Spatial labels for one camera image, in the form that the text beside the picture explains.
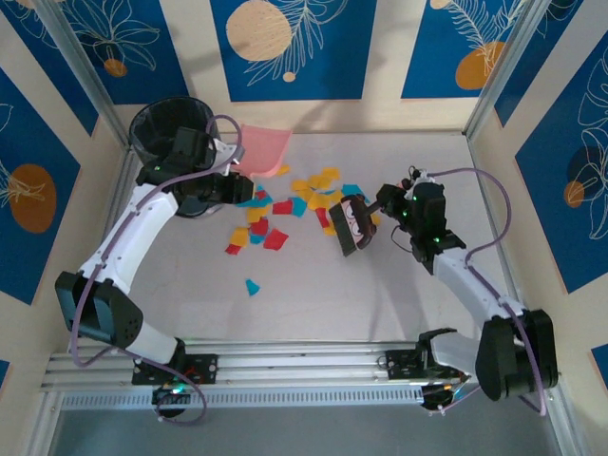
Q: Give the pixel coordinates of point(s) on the pink plastic dustpan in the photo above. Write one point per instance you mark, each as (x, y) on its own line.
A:
(263, 149)

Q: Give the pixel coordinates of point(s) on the black cartoon face brush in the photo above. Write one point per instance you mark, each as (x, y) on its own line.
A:
(349, 223)

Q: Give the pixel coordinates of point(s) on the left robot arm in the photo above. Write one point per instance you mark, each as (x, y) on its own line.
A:
(138, 228)

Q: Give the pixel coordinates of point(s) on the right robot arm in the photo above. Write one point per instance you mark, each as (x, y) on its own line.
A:
(475, 285)

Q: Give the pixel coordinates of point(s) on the blue paper scrap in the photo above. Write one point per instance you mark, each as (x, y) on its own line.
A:
(249, 204)
(252, 287)
(300, 207)
(258, 239)
(350, 190)

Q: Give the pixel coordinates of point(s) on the yellow paper scrap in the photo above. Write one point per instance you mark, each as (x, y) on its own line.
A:
(329, 175)
(256, 214)
(328, 231)
(314, 200)
(375, 220)
(303, 184)
(240, 236)
(283, 169)
(316, 181)

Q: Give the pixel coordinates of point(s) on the red paper scrap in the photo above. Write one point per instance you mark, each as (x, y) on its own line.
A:
(260, 227)
(276, 239)
(323, 217)
(283, 207)
(233, 249)
(261, 194)

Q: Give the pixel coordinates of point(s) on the black round trash bin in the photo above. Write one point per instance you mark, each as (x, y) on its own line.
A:
(152, 128)

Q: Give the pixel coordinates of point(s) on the black right controller board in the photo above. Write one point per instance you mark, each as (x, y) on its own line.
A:
(437, 396)

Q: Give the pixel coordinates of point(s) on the black controller board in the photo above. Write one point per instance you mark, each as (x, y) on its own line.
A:
(437, 396)
(171, 394)

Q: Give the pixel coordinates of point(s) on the black left controller board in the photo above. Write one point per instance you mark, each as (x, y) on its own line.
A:
(171, 394)

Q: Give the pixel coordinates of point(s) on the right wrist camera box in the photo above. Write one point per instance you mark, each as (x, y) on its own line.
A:
(415, 176)

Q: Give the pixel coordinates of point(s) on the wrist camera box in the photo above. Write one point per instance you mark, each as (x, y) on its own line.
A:
(228, 152)
(415, 176)

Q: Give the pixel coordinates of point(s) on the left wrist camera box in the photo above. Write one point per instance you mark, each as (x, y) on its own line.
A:
(228, 152)

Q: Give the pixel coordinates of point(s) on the aluminium frame post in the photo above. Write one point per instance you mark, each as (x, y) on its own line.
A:
(88, 71)
(503, 71)

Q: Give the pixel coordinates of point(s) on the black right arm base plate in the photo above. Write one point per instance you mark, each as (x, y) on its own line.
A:
(396, 366)

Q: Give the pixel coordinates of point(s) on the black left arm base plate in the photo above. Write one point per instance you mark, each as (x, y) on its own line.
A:
(209, 368)

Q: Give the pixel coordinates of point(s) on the aluminium mounting rail frame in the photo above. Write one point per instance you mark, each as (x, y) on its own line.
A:
(294, 368)

